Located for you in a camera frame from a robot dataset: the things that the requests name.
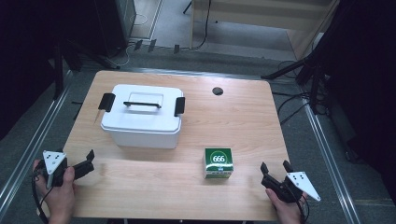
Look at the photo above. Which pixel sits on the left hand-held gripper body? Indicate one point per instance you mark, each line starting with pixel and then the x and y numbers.
pixel 53 160

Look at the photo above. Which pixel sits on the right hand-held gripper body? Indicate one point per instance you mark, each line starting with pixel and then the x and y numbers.
pixel 303 183

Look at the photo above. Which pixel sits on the green and white carton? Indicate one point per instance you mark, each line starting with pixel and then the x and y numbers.
pixel 218 163

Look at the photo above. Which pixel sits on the white plastic storage box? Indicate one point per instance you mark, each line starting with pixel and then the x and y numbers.
pixel 140 138

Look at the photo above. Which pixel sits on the person's right hand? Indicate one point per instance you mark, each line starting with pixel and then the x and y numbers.
pixel 288 213

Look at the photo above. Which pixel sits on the person's left hand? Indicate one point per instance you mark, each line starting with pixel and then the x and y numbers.
pixel 59 199

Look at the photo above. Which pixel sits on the black stand with legs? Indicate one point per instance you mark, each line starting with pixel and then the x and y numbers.
pixel 93 57

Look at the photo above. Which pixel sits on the black tripod stand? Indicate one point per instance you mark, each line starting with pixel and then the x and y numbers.
pixel 299 67

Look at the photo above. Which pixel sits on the black cabinet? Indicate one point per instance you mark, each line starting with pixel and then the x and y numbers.
pixel 115 25

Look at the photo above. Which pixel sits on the light wooden shelf unit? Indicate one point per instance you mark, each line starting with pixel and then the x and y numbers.
pixel 264 15

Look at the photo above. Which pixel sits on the metal floor rail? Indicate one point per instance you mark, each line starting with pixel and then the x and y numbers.
pixel 331 161
pixel 34 146

